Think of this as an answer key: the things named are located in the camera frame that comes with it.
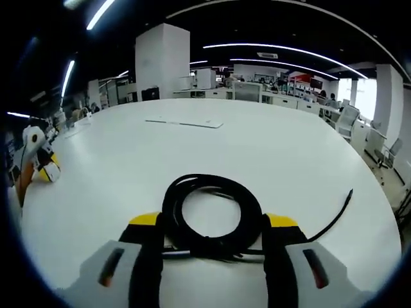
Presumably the white mesh chair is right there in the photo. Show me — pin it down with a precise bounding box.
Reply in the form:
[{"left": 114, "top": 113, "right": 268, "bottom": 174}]
[{"left": 234, "top": 81, "right": 261, "bottom": 103}]

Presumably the white square column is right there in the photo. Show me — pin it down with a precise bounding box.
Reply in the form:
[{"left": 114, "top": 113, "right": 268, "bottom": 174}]
[
  {"left": 374, "top": 64, "right": 405, "bottom": 135},
  {"left": 134, "top": 22, "right": 191, "bottom": 101}
]

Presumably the black cabinet box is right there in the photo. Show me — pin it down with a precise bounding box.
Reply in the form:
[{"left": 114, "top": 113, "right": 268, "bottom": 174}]
[{"left": 141, "top": 87, "right": 161, "bottom": 102}]

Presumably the white cabinet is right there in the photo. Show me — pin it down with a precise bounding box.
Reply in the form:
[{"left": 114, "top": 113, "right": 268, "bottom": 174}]
[{"left": 196, "top": 69, "right": 217, "bottom": 89}]

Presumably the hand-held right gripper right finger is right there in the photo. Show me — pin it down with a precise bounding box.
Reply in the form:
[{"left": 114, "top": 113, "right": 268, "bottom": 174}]
[{"left": 261, "top": 212, "right": 367, "bottom": 308}]

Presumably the white office chair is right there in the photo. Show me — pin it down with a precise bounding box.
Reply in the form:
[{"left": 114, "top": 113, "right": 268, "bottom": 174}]
[{"left": 335, "top": 105, "right": 361, "bottom": 142}]

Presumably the black Type-C cable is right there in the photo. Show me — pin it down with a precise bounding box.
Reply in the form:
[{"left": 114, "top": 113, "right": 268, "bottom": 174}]
[{"left": 161, "top": 173, "right": 354, "bottom": 264}]

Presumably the row of white office desks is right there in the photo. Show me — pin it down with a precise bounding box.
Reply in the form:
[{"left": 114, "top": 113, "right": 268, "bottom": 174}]
[{"left": 173, "top": 87, "right": 322, "bottom": 112}]

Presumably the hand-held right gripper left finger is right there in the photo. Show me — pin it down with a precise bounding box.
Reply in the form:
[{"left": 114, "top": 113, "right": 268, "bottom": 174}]
[{"left": 64, "top": 210, "right": 165, "bottom": 308}]

